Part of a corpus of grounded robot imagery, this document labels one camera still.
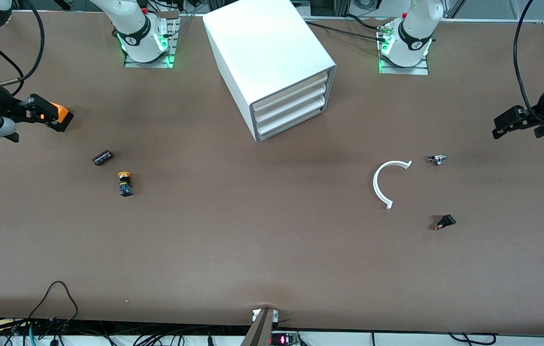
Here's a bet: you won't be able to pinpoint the small red display device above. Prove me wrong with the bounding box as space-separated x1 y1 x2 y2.
270 332 300 346

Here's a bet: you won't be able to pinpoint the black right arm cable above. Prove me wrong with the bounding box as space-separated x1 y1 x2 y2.
0 37 26 81
0 0 45 89

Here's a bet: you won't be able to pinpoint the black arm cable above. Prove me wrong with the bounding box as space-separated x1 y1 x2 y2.
0 37 26 81
0 0 45 89
514 0 544 124

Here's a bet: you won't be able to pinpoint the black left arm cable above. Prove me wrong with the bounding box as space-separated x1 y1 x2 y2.
514 0 544 124

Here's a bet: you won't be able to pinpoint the yellow push button switch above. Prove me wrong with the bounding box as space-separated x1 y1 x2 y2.
117 171 135 197

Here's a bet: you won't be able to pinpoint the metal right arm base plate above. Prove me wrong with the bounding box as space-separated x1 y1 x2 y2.
124 14 179 69

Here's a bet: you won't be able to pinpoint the small black square switch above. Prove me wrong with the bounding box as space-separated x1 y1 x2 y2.
434 214 457 231

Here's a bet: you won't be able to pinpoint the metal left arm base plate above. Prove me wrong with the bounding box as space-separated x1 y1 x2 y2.
379 24 430 75

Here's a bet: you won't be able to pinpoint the white half ring bracket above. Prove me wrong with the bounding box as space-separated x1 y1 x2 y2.
373 160 413 210

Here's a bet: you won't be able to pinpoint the black looped table cable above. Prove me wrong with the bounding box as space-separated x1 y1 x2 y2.
28 281 79 322

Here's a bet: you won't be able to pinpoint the black base power cable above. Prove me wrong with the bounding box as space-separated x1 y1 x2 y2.
344 13 392 31
303 21 384 41

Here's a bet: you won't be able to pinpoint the black floor cable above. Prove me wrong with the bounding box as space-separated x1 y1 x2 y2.
449 332 497 346

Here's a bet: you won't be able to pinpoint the tangled floor cable bundle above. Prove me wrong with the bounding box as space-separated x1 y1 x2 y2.
0 315 253 346

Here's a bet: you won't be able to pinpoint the brown camera mount post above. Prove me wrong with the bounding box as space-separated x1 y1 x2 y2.
240 308 279 346

